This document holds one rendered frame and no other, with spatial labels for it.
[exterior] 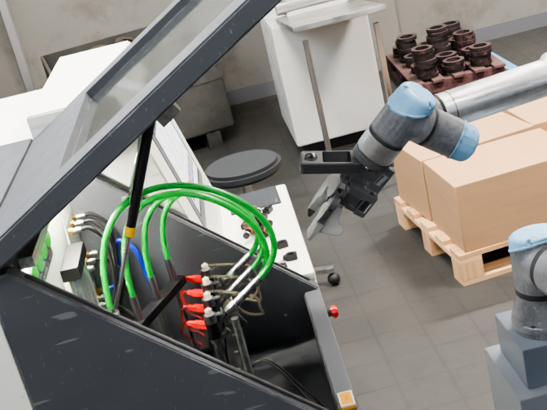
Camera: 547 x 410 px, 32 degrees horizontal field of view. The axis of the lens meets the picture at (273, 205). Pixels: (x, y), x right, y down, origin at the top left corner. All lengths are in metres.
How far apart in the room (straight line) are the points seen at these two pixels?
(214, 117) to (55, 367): 5.28
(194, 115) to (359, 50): 1.38
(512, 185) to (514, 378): 2.11
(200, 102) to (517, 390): 4.98
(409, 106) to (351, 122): 4.61
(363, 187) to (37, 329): 0.65
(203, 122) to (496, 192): 3.17
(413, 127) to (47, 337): 0.75
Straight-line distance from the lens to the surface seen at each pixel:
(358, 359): 3.94
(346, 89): 6.24
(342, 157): 1.78
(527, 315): 2.16
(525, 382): 2.20
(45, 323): 1.72
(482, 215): 4.24
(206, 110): 6.90
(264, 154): 4.41
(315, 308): 2.34
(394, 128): 1.72
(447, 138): 1.76
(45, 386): 1.78
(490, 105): 1.94
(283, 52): 6.13
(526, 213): 4.33
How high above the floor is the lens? 2.04
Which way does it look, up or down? 21 degrees down
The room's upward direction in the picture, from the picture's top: 14 degrees counter-clockwise
